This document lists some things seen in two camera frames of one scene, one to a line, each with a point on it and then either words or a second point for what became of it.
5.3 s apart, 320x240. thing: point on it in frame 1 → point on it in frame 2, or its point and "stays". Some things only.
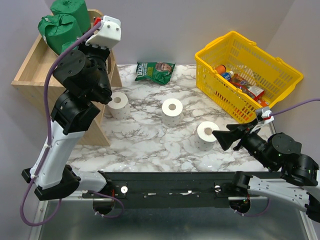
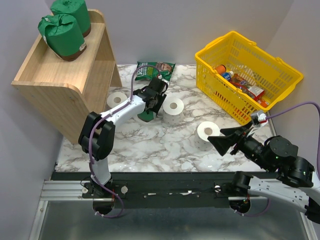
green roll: x=60 y=31 stays
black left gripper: x=103 y=51 → x=156 y=108
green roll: x=77 y=10 stays
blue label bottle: x=228 y=75 stays
